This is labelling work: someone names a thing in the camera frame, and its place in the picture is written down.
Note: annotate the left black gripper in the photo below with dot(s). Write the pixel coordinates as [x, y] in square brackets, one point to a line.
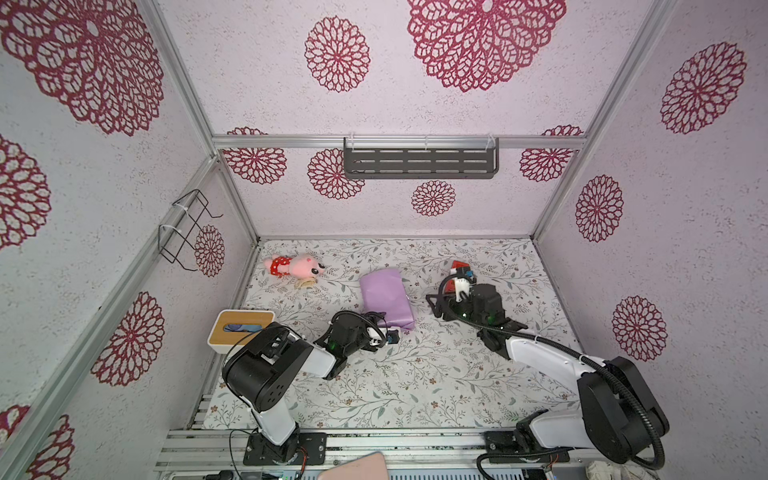
[368, 320]

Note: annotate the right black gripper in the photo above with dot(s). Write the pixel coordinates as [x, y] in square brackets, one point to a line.
[445, 299]

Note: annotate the pink wrapping paper sheet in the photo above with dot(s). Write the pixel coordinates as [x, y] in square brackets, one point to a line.
[383, 292]

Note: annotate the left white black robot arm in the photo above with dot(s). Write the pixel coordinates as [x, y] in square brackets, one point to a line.
[260, 368]

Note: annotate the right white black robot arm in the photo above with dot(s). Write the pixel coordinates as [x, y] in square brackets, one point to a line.
[617, 414]

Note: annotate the white wooden tissue box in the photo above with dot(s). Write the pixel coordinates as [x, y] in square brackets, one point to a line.
[231, 326]

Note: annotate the red tape dispenser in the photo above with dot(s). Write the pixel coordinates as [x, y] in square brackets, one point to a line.
[459, 267]

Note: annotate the pink plush toy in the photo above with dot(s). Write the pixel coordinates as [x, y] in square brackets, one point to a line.
[301, 267]

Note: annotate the pink cloth at bottom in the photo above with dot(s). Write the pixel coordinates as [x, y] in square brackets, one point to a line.
[369, 467]

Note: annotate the white cloth bottom right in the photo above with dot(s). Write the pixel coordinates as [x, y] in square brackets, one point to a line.
[600, 470]

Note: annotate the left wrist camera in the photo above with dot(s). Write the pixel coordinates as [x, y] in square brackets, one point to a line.
[377, 338]

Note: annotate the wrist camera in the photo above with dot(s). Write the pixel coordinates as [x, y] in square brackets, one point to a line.
[377, 338]
[463, 288]

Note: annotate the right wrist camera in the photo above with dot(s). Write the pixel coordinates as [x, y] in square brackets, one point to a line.
[463, 288]

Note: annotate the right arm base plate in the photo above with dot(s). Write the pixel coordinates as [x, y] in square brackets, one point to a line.
[516, 446]

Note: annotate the grey wall shelf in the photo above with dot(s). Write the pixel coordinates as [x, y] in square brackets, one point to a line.
[428, 161]

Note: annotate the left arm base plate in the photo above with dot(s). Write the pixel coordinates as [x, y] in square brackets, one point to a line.
[308, 449]

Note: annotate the black wire wall rack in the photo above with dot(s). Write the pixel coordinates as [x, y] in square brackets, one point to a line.
[192, 242]

